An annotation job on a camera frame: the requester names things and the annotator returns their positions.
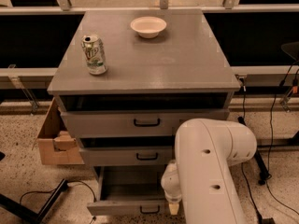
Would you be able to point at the metal window railing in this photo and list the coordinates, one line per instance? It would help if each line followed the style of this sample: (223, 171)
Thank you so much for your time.
(31, 73)

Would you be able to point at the green white soda can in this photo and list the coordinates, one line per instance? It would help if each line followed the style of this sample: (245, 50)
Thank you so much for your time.
(95, 57)

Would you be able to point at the black stand leg right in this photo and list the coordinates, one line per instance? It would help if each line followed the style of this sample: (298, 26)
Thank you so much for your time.
(264, 173)

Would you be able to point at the white paper bowl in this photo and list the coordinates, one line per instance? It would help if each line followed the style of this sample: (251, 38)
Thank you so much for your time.
(148, 27)

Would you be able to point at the grey top drawer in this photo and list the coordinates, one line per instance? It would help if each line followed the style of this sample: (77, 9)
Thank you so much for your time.
(96, 124)

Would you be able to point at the grey bottom drawer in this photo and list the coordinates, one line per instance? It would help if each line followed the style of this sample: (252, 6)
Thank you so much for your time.
(129, 190)

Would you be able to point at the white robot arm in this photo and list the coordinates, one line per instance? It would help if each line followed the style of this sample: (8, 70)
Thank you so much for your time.
(198, 179)

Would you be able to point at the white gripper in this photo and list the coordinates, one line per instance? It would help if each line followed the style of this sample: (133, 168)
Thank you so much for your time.
(173, 196)

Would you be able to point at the grey middle drawer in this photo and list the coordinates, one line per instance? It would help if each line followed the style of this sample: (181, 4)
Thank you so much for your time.
(126, 156)

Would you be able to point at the grey drawer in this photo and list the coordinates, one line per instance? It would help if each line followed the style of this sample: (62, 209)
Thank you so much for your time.
(96, 124)
(129, 190)
(126, 156)

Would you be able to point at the brown cardboard box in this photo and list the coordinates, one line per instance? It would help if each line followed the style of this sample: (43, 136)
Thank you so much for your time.
(56, 146)

